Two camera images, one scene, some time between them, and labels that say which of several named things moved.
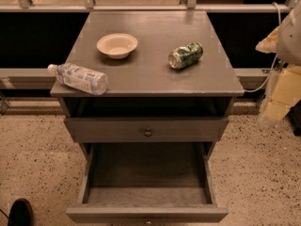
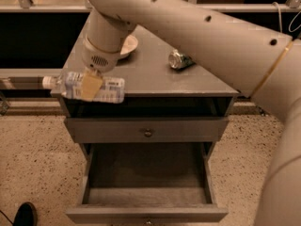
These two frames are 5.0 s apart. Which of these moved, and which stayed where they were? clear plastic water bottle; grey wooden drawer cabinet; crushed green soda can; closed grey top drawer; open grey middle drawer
Moved: clear plastic water bottle
Stayed: open grey middle drawer; crushed green soda can; grey wooden drawer cabinet; closed grey top drawer
